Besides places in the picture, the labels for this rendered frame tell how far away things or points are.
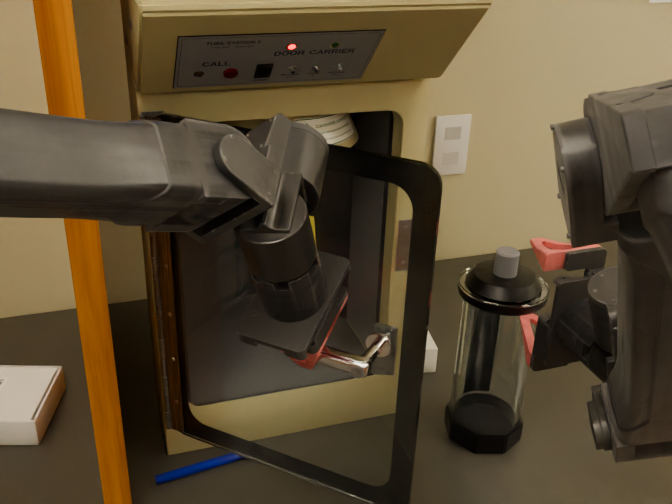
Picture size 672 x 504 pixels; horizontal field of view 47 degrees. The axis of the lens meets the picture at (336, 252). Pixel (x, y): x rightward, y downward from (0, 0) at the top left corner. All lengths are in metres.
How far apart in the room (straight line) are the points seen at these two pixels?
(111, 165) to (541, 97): 1.11
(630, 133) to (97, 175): 0.31
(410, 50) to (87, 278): 0.38
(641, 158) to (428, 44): 0.51
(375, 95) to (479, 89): 0.59
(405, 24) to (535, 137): 0.81
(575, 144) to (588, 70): 1.17
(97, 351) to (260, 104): 0.30
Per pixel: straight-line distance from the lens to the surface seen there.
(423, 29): 0.76
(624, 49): 1.57
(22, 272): 1.35
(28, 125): 0.47
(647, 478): 1.07
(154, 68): 0.73
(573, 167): 0.37
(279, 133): 0.62
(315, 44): 0.73
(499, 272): 0.93
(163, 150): 0.50
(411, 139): 0.89
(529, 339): 0.88
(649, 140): 0.29
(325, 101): 0.84
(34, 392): 1.10
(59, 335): 1.28
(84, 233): 0.74
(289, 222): 0.56
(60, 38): 0.69
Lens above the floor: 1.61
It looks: 27 degrees down
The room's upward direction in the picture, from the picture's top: 2 degrees clockwise
